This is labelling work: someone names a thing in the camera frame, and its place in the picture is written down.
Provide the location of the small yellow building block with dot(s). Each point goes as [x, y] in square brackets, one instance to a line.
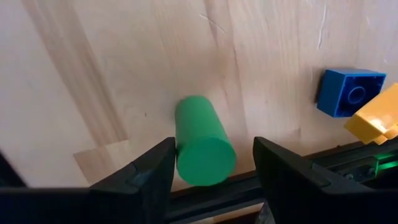
[376, 118]

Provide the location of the black aluminium table frame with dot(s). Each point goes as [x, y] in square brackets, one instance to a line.
[214, 194]

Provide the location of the small blue building block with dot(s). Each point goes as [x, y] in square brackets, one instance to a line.
[332, 93]

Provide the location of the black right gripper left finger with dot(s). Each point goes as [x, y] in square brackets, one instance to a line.
[140, 193]

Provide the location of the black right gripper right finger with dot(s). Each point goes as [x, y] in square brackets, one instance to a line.
[295, 193]

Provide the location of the green cylinder block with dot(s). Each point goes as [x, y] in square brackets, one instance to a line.
[202, 149]

